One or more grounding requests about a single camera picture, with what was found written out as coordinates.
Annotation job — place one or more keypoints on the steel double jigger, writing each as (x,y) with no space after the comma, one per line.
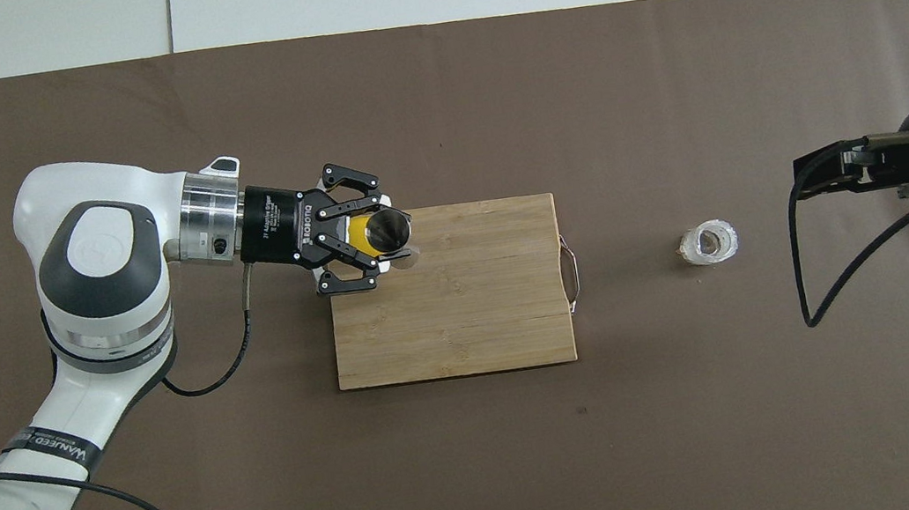
(389,230)

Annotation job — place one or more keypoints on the brown paper table mat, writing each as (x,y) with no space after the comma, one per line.
(539,474)

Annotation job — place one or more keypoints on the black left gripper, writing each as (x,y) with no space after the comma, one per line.
(281,221)

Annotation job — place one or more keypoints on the yellow lemon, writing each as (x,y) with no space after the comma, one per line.
(358,233)

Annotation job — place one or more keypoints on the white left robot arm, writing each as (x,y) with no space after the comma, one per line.
(99,260)

